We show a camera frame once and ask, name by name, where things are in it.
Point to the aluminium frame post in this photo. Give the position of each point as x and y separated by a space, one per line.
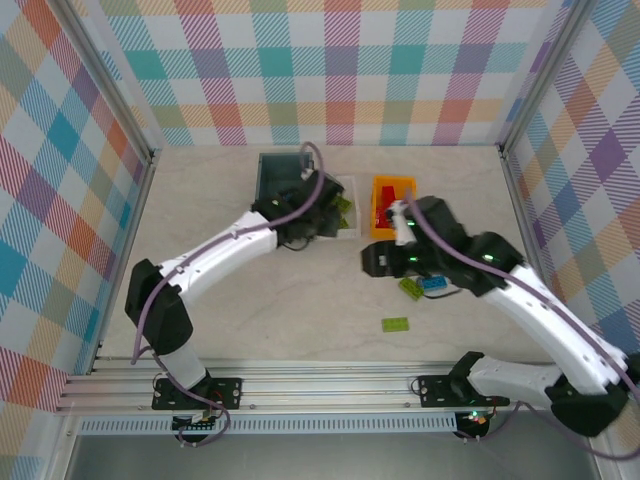
117 85
542 75

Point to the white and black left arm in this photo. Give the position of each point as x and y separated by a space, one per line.
215 250

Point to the green studded lego brick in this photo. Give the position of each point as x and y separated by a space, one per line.
342 204

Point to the red lego window frame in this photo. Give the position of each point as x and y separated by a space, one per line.
382 220

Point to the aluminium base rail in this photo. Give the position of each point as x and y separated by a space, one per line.
325 390

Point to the white plastic bin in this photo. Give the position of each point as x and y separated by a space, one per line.
352 232

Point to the aluminium side rail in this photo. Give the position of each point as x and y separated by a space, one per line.
135 215
522 200

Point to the green small lego brick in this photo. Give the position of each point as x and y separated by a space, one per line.
345 222

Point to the red long lego brick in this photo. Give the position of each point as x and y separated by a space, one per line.
388 195

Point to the dark teal plastic bin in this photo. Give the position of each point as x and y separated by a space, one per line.
280 172

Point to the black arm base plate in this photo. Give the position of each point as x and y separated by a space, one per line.
430 390
230 390

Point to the green long lego brick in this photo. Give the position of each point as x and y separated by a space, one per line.
410 288

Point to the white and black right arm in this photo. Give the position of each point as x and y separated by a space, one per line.
540 320

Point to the orange-yellow plastic bin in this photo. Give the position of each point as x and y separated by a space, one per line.
395 181

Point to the blue long lego brick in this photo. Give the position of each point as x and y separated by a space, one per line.
435 284

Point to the green flat lego plate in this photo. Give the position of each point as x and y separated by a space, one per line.
395 325

